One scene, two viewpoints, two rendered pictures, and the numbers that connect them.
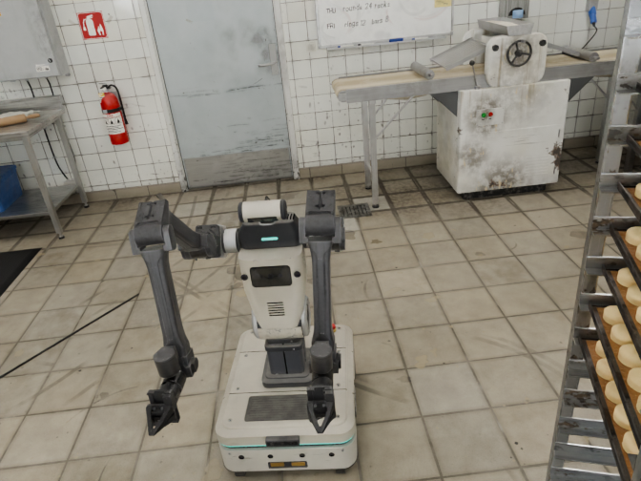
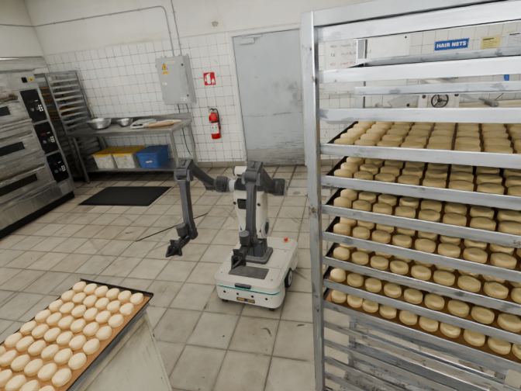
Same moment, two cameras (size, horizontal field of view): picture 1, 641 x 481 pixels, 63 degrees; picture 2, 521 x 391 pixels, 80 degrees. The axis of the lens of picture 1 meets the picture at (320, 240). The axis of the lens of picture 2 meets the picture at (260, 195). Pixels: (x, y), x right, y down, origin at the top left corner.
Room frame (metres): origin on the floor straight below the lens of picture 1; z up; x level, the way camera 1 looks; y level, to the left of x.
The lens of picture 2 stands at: (-0.33, -0.52, 1.74)
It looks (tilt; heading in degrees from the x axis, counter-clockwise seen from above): 24 degrees down; 17
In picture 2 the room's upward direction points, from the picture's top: 6 degrees counter-clockwise
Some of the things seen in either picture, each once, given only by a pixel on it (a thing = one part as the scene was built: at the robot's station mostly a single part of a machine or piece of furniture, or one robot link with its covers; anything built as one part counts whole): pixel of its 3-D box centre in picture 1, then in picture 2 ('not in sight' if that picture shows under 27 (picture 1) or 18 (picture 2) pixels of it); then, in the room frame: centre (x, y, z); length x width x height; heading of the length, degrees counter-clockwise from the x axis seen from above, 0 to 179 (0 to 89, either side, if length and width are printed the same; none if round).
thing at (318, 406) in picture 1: (320, 420); (236, 264); (0.92, 0.04, 0.75); 0.09 x 0.07 x 0.07; 175
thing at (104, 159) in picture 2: not in sight; (111, 157); (4.06, 3.52, 0.36); 0.47 x 0.39 x 0.26; 0
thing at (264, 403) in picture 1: (290, 375); (257, 258); (1.66, 0.18, 0.24); 0.68 x 0.53 x 0.41; 175
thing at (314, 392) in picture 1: (321, 395); (240, 254); (0.99, 0.04, 0.77); 0.07 x 0.07 x 0.10; 85
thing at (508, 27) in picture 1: (503, 26); (434, 83); (4.00, -1.48, 1.23); 0.58 x 0.19 x 0.07; 2
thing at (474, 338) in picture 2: not in sight; (474, 336); (0.42, -0.87, 0.96); 0.05 x 0.05 x 0.02
